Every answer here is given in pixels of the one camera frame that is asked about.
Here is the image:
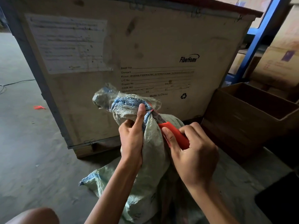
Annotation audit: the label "person's right hand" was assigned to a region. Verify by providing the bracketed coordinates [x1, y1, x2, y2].
[161, 122, 220, 188]

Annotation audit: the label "person's left hand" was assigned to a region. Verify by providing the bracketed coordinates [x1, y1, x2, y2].
[119, 104, 146, 167]

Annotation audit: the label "red handled utility knife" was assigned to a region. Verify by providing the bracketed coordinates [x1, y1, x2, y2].
[151, 110, 190, 150]

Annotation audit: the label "pale green woven sack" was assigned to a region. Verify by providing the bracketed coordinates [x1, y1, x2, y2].
[79, 91, 211, 224]

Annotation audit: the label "person's left forearm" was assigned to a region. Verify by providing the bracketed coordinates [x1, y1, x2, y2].
[84, 159, 143, 224]

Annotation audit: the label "person's right forearm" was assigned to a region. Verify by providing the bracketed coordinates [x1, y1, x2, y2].
[187, 182, 239, 224]

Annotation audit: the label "clear plastic liner bag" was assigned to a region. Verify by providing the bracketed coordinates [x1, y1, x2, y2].
[92, 83, 162, 113]

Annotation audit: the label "open brown cardboard box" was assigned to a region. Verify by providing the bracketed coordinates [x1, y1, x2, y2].
[201, 82, 299, 162]

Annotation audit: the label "large plywood shipping crate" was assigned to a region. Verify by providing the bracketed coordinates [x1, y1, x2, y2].
[0, 0, 264, 159]

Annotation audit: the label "small plain cardboard box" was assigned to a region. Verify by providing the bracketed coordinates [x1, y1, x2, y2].
[228, 52, 262, 77]

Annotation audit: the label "white paper label sheet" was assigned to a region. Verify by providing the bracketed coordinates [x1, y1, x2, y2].
[24, 13, 113, 75]

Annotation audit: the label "cardboard box with purple label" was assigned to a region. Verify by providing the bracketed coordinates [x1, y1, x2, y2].
[249, 5, 299, 91]

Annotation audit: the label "blue metal shelf rack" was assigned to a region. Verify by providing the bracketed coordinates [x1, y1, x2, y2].
[224, 0, 290, 85]

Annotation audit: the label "pale cardboard box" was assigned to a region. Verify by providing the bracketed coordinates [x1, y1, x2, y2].
[208, 0, 274, 29]

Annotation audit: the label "person's knee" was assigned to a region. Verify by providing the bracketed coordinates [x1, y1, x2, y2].
[5, 207, 60, 224]

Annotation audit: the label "black cable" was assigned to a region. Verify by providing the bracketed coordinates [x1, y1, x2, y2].
[0, 79, 36, 94]

